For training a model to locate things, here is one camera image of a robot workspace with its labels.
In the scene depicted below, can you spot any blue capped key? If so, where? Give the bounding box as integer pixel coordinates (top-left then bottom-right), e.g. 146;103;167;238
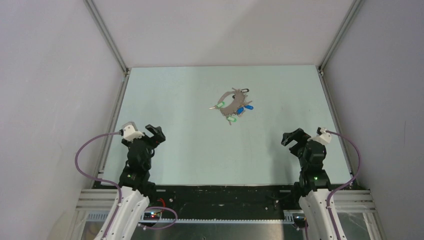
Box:
236;105;254;116

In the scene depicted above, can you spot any grey toothed keyring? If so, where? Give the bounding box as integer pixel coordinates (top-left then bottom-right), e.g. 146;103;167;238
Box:
215;88;252;117

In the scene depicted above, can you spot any green capped key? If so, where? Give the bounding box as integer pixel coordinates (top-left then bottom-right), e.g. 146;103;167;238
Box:
209;101;225;110
226;116;237;126

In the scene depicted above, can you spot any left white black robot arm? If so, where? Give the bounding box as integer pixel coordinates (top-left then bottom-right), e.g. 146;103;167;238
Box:
95;121;166;240

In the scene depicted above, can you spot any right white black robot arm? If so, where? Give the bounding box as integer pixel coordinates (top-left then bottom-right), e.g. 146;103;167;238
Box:
281;127;347;240

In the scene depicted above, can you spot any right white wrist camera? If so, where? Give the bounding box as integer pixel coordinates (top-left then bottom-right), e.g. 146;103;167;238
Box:
308;127;332;146

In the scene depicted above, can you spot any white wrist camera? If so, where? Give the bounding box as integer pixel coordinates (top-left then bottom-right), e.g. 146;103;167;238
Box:
308;127;332;146
121;121;145;142

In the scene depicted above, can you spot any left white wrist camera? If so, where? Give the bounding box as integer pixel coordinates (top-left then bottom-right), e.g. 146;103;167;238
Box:
121;121;145;142

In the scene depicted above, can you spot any grey slotted cable duct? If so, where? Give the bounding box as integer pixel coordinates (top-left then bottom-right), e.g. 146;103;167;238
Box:
85;211;304;224

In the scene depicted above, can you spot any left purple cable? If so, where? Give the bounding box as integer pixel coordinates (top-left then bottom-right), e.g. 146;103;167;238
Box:
74;131;178;240

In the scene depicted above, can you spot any purple cable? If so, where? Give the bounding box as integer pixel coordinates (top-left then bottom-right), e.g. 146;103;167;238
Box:
303;129;362;240
74;131;178;240

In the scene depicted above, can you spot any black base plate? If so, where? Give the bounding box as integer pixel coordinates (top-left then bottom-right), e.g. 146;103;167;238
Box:
92;180;362;221

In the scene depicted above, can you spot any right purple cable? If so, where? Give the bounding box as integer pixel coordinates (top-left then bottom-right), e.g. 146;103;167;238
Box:
303;129;362;240

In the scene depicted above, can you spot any right aluminium frame post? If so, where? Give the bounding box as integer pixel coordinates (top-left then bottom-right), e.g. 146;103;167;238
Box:
317;0;365;76

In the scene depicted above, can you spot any aluminium frame post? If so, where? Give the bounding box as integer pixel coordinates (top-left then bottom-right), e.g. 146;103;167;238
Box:
83;0;129;76
317;0;365;76

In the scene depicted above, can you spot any left aluminium frame post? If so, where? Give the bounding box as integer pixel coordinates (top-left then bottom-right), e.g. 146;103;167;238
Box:
83;0;129;76

